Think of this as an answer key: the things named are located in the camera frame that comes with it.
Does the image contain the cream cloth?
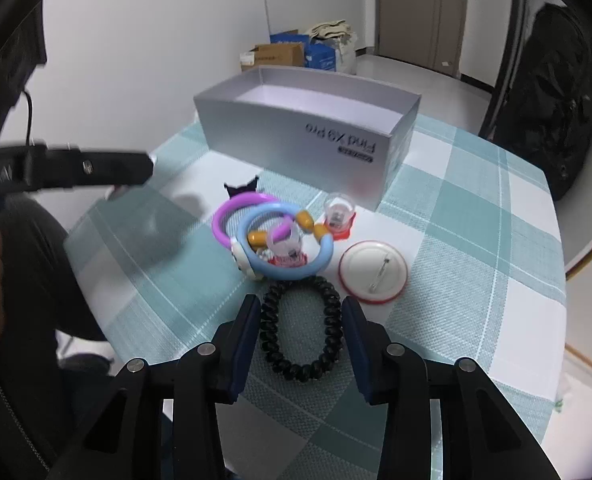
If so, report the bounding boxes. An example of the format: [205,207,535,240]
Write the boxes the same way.
[308,20,353,43]

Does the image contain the clear dome toy ring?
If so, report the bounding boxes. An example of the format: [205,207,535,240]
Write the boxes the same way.
[323,192,357,240]
[266,222,309,267]

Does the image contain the grey door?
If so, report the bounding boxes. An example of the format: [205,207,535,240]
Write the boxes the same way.
[376,0,469,78]

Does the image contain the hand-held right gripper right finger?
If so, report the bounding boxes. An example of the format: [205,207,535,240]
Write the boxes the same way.
[341,296,561,480]

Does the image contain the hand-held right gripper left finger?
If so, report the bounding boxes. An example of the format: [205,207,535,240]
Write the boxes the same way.
[51,294,263,480]

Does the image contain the person's dark clothing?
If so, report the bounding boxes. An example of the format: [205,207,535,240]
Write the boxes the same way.
[0,0,119,480]

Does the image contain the blue cardboard box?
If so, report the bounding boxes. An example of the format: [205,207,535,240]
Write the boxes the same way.
[270,32,337,72]

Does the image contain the white sack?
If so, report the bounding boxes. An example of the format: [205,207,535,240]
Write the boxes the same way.
[333,30,359,75]

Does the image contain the black bag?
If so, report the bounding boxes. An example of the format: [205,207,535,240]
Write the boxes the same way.
[496,2,592,201]

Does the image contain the round white pin badge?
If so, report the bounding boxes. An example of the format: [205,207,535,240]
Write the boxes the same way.
[338,240,409,304]

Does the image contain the blue bracelet with yellow beads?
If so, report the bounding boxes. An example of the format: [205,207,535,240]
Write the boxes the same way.
[230,200,335,282]

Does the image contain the brown cardboard box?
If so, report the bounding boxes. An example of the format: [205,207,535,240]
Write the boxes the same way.
[240,42,305,72]

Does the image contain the black spiral hair tie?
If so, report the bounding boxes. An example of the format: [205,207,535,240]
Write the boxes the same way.
[260,276,345,383]

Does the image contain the purple bracelet with black charm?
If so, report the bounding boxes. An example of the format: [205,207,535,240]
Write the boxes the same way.
[212,176,277,251]

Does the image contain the thin black cable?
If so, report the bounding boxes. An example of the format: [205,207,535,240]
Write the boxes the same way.
[21,90,34,147]

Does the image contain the green checked tablecloth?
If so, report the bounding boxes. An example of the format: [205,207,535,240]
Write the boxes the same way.
[63,112,569,480]

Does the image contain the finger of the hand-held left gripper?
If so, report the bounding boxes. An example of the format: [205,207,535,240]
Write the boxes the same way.
[26,143,155,193]

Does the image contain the grey cardboard box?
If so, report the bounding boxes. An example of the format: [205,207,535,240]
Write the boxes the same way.
[193,65,421,212]

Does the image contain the black braided cable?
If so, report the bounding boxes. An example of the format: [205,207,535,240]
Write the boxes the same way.
[0,310,49,476]

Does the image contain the black metal rack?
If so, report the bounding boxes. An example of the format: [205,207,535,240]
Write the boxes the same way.
[478,0,531,140]

